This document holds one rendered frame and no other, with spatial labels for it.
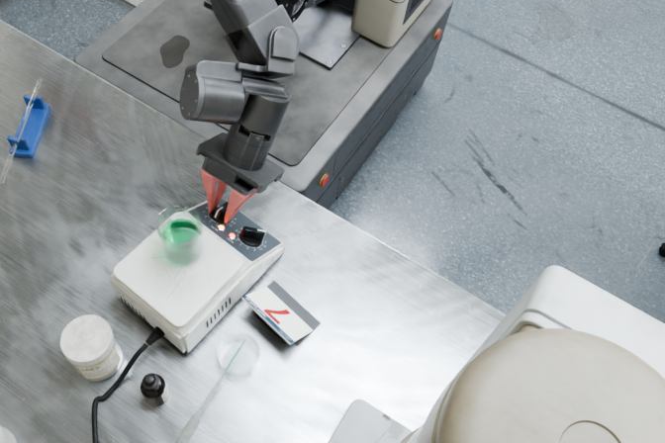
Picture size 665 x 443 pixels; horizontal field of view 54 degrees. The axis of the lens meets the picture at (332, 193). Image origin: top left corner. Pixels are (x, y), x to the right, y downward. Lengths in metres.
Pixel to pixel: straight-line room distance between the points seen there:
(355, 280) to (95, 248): 0.37
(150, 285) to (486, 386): 0.64
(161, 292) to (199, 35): 1.04
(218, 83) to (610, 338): 0.58
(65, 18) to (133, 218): 1.48
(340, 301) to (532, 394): 0.69
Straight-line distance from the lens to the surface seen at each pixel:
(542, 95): 2.32
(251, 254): 0.88
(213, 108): 0.77
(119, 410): 0.89
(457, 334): 0.94
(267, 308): 0.89
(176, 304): 0.83
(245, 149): 0.83
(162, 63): 1.71
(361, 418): 0.87
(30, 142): 1.10
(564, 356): 0.27
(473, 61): 2.34
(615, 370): 0.28
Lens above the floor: 1.60
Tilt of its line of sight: 57 degrees down
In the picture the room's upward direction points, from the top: 10 degrees clockwise
